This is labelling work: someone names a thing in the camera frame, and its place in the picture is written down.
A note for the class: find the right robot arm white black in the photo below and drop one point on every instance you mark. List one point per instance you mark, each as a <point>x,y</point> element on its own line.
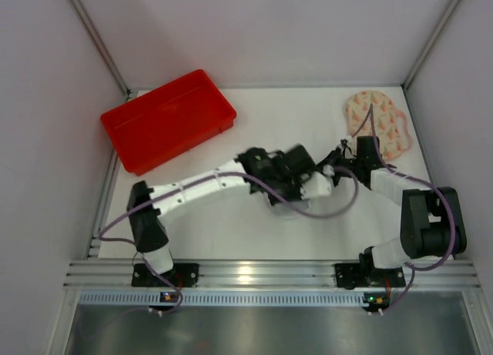
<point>431,220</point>

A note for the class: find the floral pink laundry bag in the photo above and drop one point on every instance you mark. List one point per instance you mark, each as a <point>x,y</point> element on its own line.
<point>367,108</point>

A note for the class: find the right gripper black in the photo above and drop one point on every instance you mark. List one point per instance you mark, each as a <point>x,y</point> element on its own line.
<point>338,162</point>

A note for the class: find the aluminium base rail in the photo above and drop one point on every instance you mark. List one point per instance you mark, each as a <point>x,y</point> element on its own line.
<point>282,274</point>

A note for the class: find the white mesh laundry bag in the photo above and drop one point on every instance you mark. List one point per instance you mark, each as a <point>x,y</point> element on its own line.
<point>282,211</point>

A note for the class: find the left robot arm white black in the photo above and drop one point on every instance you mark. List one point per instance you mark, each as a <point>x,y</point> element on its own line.
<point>150,208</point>

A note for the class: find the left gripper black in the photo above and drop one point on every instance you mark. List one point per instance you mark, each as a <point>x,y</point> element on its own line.
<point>285,193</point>

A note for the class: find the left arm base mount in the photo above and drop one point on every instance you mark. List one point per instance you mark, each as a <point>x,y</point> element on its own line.
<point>182,275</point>

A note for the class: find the slotted cable duct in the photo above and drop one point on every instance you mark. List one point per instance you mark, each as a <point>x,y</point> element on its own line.
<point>231,298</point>

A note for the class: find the red plastic bin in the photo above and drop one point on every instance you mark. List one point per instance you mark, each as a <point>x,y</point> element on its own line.
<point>162,124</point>

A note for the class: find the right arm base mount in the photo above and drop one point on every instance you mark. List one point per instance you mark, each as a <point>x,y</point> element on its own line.
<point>352,275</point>

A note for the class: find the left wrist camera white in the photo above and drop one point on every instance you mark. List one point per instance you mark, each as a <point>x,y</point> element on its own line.
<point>318,185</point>

